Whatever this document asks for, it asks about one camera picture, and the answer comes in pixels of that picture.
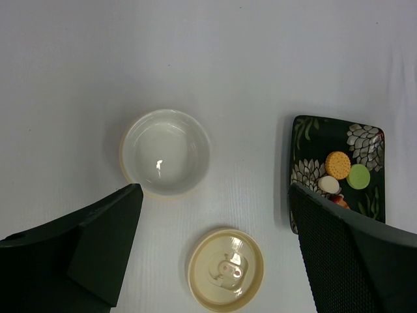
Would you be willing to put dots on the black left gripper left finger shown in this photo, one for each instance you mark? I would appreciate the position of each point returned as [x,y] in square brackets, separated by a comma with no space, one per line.
[75,263]

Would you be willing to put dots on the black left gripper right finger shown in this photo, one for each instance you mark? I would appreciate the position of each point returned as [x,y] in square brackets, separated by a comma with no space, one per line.
[353,263]

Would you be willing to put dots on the striped bacon food piece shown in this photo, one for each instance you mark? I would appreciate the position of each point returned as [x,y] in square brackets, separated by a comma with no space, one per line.
[339,199]

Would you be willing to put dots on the white oval food piece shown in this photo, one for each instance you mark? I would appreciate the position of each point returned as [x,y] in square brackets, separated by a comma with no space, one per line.
[329,184]

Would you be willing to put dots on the green round food piece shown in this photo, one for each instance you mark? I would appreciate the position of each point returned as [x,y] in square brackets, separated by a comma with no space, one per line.
[359,177]

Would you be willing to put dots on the yellow round biscuit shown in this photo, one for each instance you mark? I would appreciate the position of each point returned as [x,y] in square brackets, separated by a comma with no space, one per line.
[338,165]

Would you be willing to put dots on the cream round lunch box lid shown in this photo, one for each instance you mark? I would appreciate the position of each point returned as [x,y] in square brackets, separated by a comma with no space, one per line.
[225,270]

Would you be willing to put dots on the cream round lunch bowl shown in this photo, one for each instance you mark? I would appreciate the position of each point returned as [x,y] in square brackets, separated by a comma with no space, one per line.
[167,152]

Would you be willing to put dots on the black floral rectangular plate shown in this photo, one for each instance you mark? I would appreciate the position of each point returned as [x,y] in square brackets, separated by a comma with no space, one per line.
[314,138]

